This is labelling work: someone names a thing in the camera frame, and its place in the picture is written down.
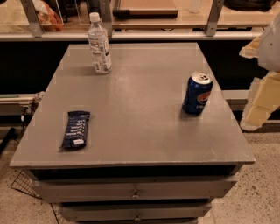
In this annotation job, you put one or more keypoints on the upper grey drawer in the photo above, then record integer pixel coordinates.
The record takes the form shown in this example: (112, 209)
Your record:
(117, 189)

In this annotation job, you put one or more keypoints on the black wire rack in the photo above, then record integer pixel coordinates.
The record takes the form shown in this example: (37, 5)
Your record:
(22, 183)

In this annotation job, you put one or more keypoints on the orange snack bag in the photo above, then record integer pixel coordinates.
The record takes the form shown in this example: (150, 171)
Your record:
(47, 16)

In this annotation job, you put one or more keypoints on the lower grey drawer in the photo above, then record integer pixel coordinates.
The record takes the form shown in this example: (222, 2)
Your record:
(135, 212)

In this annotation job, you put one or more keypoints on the blue pepsi can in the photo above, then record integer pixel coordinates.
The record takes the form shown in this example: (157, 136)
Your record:
(199, 87)

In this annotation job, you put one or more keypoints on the blue rxbar blueberry bar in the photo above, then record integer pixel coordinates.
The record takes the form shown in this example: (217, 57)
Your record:
(76, 133)

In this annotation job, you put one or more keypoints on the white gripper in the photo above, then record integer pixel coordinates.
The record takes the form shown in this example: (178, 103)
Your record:
(269, 48)

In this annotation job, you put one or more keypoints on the clear plastic water bottle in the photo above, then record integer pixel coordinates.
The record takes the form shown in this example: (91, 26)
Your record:
(99, 44)

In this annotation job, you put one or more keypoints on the wooden board with black frame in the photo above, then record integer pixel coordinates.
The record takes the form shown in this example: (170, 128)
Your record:
(141, 8)

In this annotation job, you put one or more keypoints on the grey drawer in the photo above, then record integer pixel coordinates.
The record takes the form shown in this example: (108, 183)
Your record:
(117, 189)
(135, 212)

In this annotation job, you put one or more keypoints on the grey drawer cabinet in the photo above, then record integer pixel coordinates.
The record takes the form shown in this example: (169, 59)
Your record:
(137, 127)

